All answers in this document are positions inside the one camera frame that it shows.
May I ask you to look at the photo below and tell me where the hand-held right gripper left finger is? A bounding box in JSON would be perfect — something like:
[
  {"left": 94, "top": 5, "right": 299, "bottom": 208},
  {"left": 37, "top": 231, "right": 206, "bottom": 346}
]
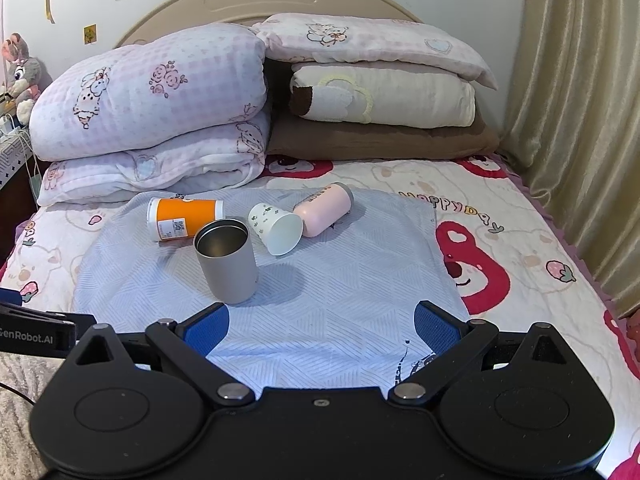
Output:
[{"left": 62, "top": 303, "right": 257, "bottom": 409}]

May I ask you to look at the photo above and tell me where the black cable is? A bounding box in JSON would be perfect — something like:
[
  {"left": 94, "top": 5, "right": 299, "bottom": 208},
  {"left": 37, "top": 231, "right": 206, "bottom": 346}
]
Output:
[{"left": 0, "top": 381, "right": 38, "bottom": 405}]

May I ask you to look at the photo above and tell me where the beige curtain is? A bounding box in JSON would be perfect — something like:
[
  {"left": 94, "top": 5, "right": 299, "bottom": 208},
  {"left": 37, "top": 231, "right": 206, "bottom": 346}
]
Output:
[{"left": 502, "top": 0, "right": 640, "bottom": 318}]

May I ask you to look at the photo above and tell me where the grey metal cup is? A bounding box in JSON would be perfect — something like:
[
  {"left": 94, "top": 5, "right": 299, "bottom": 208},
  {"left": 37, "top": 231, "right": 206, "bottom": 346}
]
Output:
[{"left": 193, "top": 218, "right": 259, "bottom": 305}]

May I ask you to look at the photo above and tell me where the grey plush bunny toy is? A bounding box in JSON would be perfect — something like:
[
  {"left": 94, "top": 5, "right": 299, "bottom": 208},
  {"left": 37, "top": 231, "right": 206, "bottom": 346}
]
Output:
[{"left": 0, "top": 32, "right": 53, "bottom": 123}]

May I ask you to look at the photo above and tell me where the folded pink plaid quilt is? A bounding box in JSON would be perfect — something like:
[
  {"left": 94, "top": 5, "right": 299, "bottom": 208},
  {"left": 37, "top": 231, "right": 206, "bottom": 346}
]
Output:
[{"left": 29, "top": 23, "right": 273, "bottom": 207}]

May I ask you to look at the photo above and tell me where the orange cup with white rim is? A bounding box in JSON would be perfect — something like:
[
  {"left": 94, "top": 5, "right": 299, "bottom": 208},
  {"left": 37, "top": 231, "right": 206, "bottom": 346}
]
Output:
[{"left": 146, "top": 197, "right": 224, "bottom": 243}]

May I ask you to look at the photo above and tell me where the cream brown pillow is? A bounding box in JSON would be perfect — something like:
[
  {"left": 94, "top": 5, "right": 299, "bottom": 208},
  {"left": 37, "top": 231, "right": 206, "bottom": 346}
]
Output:
[{"left": 289, "top": 62, "right": 476, "bottom": 129}]

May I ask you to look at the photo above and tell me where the grey fuzzy blanket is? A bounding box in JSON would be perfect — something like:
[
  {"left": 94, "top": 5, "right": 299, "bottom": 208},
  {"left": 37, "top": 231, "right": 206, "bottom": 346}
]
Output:
[{"left": 0, "top": 352, "right": 71, "bottom": 480}]

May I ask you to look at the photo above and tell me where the white paper cup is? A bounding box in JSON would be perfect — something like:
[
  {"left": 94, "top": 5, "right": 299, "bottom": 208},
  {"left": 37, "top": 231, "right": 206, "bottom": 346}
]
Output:
[{"left": 248, "top": 202, "right": 304, "bottom": 256}]

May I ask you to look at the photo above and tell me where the pink cloth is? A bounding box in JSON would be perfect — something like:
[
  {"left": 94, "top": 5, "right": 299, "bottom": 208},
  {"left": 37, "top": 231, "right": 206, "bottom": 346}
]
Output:
[{"left": 607, "top": 452, "right": 640, "bottom": 480}]

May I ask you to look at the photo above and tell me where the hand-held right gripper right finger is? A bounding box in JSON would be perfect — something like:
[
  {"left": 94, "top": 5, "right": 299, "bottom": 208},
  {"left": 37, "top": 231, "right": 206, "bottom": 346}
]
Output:
[{"left": 388, "top": 300, "right": 583, "bottom": 407}]

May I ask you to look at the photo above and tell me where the beige headboard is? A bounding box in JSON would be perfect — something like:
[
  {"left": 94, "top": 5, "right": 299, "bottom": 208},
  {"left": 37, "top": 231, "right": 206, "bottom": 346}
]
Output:
[{"left": 114, "top": 0, "right": 425, "bottom": 51}]

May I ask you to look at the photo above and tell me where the white patterned box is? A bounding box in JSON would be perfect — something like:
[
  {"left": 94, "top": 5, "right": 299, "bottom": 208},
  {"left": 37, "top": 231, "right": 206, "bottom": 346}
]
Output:
[{"left": 0, "top": 139, "right": 32, "bottom": 187}]

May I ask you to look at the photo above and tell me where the pink plaid pillow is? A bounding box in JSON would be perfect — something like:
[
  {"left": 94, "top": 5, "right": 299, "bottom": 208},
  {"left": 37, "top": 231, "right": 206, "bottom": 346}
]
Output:
[{"left": 251, "top": 13, "right": 499, "bottom": 91}]

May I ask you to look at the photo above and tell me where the white cable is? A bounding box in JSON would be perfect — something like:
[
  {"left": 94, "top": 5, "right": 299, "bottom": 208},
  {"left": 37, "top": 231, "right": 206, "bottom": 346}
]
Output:
[{"left": 17, "top": 127, "right": 43, "bottom": 208}]

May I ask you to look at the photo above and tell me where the pink bottle cup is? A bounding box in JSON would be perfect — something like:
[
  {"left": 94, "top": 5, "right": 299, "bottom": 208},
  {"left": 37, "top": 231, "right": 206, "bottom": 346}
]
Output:
[{"left": 293, "top": 182, "right": 355, "bottom": 238}]

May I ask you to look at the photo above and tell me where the bear printed bed sheet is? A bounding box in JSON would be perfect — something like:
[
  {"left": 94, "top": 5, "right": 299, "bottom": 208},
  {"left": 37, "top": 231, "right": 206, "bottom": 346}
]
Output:
[{"left": 0, "top": 152, "right": 640, "bottom": 480}]

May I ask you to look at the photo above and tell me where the light blue patterned cloth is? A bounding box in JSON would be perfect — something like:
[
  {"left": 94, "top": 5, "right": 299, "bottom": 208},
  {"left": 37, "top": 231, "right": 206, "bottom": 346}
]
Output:
[{"left": 71, "top": 187, "right": 471, "bottom": 396}]

